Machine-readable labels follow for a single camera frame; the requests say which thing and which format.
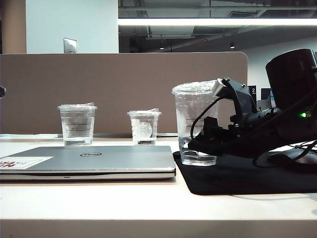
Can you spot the black computer mouse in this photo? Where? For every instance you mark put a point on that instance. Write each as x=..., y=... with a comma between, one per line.
x=294, y=161

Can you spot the tall clear plastic cup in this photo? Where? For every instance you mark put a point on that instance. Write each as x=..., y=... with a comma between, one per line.
x=190, y=109

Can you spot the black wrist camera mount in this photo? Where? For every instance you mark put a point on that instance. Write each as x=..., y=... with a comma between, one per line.
x=242, y=99

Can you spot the white red laptop sticker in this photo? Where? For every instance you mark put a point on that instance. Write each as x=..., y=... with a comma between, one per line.
x=24, y=162

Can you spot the long ceiling light strip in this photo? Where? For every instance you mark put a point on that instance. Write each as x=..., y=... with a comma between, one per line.
x=210, y=21

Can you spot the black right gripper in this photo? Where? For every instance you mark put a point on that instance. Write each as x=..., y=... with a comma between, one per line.
x=255, y=131

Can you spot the clear cup with round logo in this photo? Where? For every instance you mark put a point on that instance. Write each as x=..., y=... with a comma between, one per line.
x=144, y=129

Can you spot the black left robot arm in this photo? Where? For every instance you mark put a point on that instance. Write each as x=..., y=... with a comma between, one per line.
x=2, y=92

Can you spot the black mouse pad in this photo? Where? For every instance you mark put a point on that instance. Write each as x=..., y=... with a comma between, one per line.
x=235, y=176

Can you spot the black sign with numeral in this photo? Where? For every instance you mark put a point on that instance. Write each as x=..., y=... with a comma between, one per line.
x=252, y=93

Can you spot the silver Dell laptop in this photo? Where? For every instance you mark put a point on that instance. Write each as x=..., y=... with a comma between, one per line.
x=99, y=161

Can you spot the dark background monitor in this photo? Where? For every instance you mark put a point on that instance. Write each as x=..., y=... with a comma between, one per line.
x=265, y=94

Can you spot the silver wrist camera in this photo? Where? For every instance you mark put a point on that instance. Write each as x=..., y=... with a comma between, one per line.
x=220, y=87

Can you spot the wide brown desk partition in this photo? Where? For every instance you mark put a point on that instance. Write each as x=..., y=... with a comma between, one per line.
x=111, y=84

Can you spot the short wide clear plastic cup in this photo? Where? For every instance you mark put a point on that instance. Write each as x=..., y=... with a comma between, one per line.
x=78, y=124

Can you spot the metal wall switch plate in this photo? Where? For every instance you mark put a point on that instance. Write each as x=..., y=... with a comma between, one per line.
x=69, y=45

